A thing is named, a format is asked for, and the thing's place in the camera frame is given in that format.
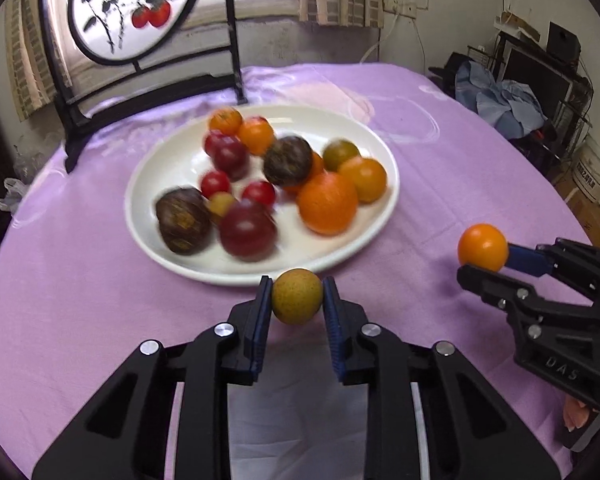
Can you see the white wall socket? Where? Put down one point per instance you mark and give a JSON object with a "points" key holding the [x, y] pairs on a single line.
{"points": [[400, 6]]}

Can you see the black monitor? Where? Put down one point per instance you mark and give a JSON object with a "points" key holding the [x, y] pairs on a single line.
{"points": [[535, 75]]}

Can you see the white bucket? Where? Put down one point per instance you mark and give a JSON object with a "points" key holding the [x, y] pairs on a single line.
{"points": [[595, 170]]}

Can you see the red cherry tomato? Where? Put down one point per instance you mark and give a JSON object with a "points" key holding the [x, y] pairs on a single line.
{"points": [[258, 192], [215, 183]]}

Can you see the dark brown passion fruit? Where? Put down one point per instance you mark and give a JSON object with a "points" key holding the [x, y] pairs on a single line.
{"points": [[287, 160], [182, 220]]}

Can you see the round painted screen black stand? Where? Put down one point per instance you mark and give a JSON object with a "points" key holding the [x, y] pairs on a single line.
{"points": [[140, 15]]}

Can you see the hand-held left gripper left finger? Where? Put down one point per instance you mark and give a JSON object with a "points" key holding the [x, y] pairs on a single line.
{"points": [[260, 332]]}

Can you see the large orange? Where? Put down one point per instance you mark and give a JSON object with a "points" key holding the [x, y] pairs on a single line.
{"points": [[327, 203]]}

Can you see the white plastic bag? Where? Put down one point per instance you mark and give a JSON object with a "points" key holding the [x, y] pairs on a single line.
{"points": [[10, 192]]}

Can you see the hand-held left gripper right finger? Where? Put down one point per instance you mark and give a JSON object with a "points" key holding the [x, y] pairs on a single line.
{"points": [[332, 332]]}

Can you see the green orange tangerine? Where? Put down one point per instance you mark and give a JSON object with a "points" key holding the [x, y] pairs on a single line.
{"points": [[341, 154]]}

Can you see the white round plate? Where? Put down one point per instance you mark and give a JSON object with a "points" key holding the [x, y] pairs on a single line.
{"points": [[170, 160]]}

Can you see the dark cloth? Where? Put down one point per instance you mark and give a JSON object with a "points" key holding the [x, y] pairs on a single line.
{"points": [[445, 72]]}

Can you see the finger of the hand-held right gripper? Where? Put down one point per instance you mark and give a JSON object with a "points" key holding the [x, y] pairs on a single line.
{"points": [[490, 285], [527, 260]]}

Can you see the person's right hand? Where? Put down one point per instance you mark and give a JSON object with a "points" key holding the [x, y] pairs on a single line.
{"points": [[576, 415]]}

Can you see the large dark red plum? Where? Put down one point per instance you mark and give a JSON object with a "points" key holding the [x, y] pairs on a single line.
{"points": [[247, 230]]}

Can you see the blue clothes pile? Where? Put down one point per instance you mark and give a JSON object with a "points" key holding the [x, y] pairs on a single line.
{"points": [[505, 100]]}

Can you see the black speaker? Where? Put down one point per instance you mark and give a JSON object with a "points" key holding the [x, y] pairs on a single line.
{"points": [[564, 40]]}

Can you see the purple printed tablecloth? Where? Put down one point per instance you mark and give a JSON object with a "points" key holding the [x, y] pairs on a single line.
{"points": [[80, 310]]}

